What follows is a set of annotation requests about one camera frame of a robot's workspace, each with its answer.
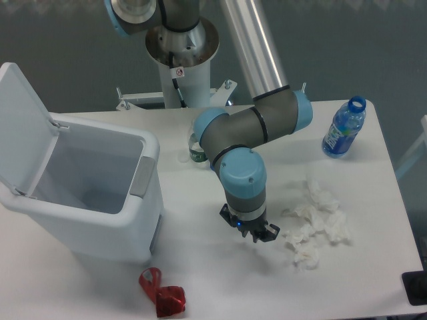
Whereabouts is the white trash bin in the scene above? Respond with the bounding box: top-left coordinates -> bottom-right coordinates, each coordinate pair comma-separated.
1,63 -> 163,263

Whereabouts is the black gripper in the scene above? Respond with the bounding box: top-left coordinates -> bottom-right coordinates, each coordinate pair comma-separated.
220,203 -> 280,243

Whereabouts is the white bottle cap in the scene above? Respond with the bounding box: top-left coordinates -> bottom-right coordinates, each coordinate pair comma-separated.
177,153 -> 189,163

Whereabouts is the black device at edge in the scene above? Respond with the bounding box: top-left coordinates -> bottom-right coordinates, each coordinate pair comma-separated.
402,271 -> 426,306

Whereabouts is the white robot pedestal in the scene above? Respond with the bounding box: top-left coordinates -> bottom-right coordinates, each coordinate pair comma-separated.
115,17 -> 308,111

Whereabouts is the crumpled white tissue pile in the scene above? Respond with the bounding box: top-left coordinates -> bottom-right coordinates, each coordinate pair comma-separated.
282,177 -> 352,271

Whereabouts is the blue plastic bottle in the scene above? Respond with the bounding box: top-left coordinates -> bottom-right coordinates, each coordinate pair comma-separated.
322,95 -> 366,159

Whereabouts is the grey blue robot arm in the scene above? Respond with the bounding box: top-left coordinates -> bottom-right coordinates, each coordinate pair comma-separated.
104,1 -> 313,242

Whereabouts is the black cable on pedestal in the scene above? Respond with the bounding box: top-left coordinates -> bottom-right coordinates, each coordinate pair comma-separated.
167,51 -> 187,109

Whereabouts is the white chair frame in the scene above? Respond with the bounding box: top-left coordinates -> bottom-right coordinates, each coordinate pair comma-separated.
395,115 -> 426,180

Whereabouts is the clear green-label bottle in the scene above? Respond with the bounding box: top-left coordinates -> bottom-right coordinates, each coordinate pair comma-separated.
187,119 -> 210,169

